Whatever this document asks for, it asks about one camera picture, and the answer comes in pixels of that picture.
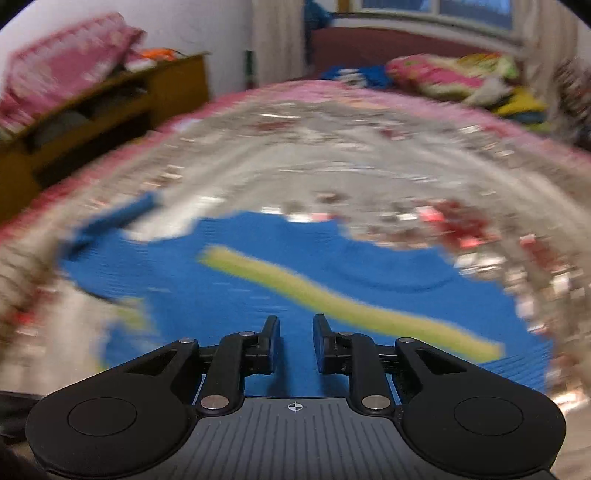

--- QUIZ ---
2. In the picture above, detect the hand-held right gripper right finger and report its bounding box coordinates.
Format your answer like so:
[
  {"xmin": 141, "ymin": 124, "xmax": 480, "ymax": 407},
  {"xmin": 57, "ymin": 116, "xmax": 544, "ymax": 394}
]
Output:
[{"xmin": 312, "ymin": 314, "xmax": 467, "ymax": 415}]

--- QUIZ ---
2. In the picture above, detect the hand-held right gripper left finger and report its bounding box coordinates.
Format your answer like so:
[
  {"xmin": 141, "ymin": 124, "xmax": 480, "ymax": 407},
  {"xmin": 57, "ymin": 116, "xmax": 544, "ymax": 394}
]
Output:
[{"xmin": 124, "ymin": 315, "xmax": 281, "ymax": 415}]

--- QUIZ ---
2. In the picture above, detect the blue sweater with yellow stripe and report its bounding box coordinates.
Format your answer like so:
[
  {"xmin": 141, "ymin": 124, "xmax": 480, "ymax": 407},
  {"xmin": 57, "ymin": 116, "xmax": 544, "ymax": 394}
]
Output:
[{"xmin": 60, "ymin": 193, "xmax": 555, "ymax": 398}]

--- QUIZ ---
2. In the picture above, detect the shiny floral bedspread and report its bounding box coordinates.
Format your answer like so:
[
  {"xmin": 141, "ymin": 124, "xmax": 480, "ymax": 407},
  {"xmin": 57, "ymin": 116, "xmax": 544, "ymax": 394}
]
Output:
[{"xmin": 0, "ymin": 79, "xmax": 591, "ymax": 416}]

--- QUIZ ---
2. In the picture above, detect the blue and white cloth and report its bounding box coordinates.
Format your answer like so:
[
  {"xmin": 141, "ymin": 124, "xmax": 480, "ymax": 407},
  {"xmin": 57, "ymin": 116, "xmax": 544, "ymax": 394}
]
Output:
[{"xmin": 321, "ymin": 65, "xmax": 394, "ymax": 89}]

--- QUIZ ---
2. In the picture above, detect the wooden cabinet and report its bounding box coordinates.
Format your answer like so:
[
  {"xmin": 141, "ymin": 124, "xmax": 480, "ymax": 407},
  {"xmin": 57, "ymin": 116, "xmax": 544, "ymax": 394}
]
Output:
[{"xmin": 0, "ymin": 53, "xmax": 211, "ymax": 223}]

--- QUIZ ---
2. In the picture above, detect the pink floral quilt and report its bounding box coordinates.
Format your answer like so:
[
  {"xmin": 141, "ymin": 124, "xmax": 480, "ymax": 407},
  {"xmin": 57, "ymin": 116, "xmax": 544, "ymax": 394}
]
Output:
[{"xmin": 385, "ymin": 53, "xmax": 520, "ymax": 101}]

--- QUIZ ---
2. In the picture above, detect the maroon bed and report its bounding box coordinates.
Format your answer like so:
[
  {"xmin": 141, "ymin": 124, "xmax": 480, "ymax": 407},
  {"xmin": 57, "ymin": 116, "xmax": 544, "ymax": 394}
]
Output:
[{"xmin": 309, "ymin": 25, "xmax": 527, "ymax": 93}]

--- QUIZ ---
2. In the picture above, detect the white fluffy cloth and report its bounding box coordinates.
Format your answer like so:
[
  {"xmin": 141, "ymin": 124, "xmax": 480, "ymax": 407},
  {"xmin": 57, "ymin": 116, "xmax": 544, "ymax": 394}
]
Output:
[{"xmin": 465, "ymin": 78, "xmax": 509, "ymax": 108}]

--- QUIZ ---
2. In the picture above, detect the beige curtain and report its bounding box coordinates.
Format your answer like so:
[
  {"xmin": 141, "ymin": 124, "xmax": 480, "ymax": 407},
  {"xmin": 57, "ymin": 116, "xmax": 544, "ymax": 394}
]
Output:
[{"xmin": 252, "ymin": 0, "xmax": 308, "ymax": 87}]

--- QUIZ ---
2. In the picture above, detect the orange item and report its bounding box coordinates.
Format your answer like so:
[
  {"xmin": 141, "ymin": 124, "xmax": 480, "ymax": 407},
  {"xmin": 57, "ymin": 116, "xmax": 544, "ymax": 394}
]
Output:
[{"xmin": 141, "ymin": 47, "xmax": 179, "ymax": 62}]

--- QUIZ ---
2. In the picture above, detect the yellow cloth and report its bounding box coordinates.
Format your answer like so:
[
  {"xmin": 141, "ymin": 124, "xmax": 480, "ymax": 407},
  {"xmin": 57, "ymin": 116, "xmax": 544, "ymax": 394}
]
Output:
[{"xmin": 491, "ymin": 88, "xmax": 549, "ymax": 124}]

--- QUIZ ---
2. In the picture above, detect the blue hanging cloth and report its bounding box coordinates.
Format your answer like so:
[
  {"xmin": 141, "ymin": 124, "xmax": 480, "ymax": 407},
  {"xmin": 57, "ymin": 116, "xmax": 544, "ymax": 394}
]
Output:
[{"xmin": 304, "ymin": 0, "xmax": 334, "ymax": 31}]

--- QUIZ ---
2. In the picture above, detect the window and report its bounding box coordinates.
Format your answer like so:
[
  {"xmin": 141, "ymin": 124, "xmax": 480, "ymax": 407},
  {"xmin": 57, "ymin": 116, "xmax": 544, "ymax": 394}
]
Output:
[{"xmin": 360, "ymin": 0, "xmax": 514, "ymax": 31}]

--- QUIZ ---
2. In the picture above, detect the pink floral cloth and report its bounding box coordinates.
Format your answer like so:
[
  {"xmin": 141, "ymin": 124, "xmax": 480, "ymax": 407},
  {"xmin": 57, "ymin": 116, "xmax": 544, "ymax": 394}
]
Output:
[{"xmin": 0, "ymin": 13, "xmax": 146, "ymax": 136}]

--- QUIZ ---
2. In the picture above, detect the dark floral bundle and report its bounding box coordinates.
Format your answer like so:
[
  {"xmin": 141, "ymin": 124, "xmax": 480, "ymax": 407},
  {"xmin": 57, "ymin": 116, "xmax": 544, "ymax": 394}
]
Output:
[{"xmin": 551, "ymin": 55, "xmax": 591, "ymax": 151}]

